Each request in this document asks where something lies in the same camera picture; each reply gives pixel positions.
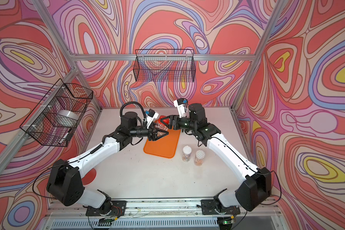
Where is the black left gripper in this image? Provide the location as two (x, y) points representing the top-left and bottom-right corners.
(128, 122), (167, 142)

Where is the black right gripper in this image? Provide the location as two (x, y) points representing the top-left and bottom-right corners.
(161, 114), (197, 131)

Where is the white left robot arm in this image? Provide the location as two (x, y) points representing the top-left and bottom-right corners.
(46, 109), (168, 209)

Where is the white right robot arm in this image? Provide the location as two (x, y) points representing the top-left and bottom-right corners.
(160, 103), (272, 212)

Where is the white lid candy jar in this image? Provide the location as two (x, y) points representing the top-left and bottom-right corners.
(182, 146), (192, 162)

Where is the patterned lid candy jar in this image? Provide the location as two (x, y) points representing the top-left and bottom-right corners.
(194, 150), (205, 166)

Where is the orange tray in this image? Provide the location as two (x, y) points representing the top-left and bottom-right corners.
(143, 130), (181, 159)

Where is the red pen cup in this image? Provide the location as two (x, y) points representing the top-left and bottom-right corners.
(82, 168), (97, 185)

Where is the white bowl in basket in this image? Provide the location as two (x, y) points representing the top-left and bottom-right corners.
(55, 110), (79, 127)

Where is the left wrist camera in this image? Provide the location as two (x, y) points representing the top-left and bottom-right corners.
(145, 109), (159, 128)

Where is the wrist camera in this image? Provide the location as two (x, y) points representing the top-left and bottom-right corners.
(145, 109), (159, 128)
(173, 98), (188, 118)

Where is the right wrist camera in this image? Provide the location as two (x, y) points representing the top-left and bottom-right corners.
(173, 98), (188, 118)

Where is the black wire basket back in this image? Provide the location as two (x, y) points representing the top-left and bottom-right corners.
(133, 48), (196, 82)

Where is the black wire basket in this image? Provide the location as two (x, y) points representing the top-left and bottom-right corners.
(20, 79), (94, 147)
(133, 48), (196, 82)

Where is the aluminium frame corner post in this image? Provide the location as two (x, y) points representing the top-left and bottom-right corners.
(231, 0), (288, 112)

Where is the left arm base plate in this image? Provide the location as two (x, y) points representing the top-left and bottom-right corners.
(86, 200), (127, 217)

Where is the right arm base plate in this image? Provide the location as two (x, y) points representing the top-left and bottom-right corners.
(197, 199), (241, 216)

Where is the black wire basket left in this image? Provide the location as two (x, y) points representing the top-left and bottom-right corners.
(20, 79), (94, 147)

